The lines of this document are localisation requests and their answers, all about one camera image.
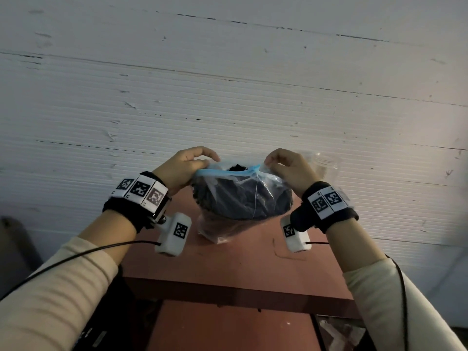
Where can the person's right hand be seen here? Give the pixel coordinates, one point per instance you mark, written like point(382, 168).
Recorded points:
point(296, 171)

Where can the black bag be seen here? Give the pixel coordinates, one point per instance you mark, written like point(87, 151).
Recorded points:
point(109, 318)

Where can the black wristband with marker tags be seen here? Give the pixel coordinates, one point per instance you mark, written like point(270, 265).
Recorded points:
point(325, 204)
point(140, 190)

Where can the person's left forearm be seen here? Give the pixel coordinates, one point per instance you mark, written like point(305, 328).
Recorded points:
point(55, 288)

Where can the person's left hand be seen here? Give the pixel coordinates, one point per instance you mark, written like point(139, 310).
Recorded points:
point(175, 171)

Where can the person's left thumb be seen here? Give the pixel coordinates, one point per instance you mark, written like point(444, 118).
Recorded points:
point(200, 164)

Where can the crumpled clear plastic bag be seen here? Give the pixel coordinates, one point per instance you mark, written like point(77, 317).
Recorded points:
point(340, 334)

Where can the person's right thumb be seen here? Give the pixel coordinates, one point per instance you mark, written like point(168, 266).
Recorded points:
point(279, 170)

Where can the clear zip bag blue seal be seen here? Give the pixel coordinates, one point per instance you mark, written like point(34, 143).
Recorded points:
point(265, 182)

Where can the person's right forearm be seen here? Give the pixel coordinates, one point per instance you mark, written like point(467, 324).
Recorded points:
point(380, 288)

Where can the clear plastic container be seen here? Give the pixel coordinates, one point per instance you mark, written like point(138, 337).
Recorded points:
point(325, 164)

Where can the black clump in bag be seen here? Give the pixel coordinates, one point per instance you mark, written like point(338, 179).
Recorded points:
point(241, 202)

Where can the red-brown wooden table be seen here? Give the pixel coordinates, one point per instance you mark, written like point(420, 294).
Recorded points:
point(237, 274)

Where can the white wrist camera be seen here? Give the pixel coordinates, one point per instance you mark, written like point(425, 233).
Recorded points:
point(294, 239)
point(175, 233)

